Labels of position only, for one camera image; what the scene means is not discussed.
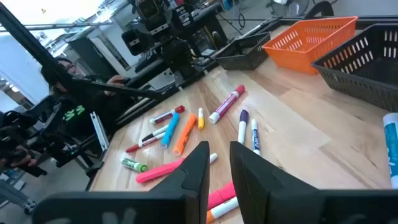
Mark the orange cap white marker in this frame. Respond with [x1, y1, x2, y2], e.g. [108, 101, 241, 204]
[206, 196, 239, 223]

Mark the person's hand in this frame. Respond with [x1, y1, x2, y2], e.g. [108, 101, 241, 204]
[0, 151, 38, 170]

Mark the black plastic basket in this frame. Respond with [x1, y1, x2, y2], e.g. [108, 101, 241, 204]
[311, 23, 398, 113]
[213, 30, 272, 71]

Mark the person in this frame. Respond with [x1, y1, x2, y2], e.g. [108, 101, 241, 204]
[40, 57, 134, 147]

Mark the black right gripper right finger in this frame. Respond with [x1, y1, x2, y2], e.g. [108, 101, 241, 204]
[230, 141, 320, 224]

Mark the black partition panel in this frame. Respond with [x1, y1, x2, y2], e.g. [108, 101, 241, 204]
[67, 35, 109, 78]

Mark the red cap whiteboard marker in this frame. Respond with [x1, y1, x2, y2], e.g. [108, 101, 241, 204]
[208, 84, 246, 124]
[149, 105, 186, 125]

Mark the pink highlighter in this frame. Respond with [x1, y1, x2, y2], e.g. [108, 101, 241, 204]
[207, 180, 236, 211]
[135, 157, 187, 184]

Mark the thin dark blue marker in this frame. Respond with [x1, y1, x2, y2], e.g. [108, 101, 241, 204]
[251, 118, 261, 156]

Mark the teal blue whiteboard marker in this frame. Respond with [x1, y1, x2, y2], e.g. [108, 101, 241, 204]
[382, 112, 398, 190]

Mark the thin red marker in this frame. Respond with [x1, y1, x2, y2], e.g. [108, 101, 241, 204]
[125, 132, 167, 153]

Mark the light green whiteboard marker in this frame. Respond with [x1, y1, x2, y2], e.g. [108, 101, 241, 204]
[120, 157, 149, 173]

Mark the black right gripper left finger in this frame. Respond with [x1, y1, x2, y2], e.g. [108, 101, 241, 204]
[150, 141, 211, 224]

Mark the black arch handle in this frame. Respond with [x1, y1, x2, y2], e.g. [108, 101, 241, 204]
[303, 1, 335, 20]

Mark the thin black marker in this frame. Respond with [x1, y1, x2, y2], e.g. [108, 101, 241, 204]
[141, 124, 169, 142]

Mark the blue highlighter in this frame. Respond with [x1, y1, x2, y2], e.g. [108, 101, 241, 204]
[160, 112, 180, 149]

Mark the orange plastic basket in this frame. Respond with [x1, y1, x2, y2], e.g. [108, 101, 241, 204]
[262, 16, 359, 75]

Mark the orange highlighter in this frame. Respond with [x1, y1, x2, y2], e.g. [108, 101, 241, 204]
[172, 114, 198, 157]

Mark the silver aluminium rail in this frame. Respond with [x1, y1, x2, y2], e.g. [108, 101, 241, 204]
[90, 111, 110, 152]

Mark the yellow cap white marker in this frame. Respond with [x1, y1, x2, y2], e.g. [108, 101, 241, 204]
[197, 107, 205, 130]

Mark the purple cap white marker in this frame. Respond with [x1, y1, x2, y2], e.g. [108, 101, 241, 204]
[238, 109, 250, 145]

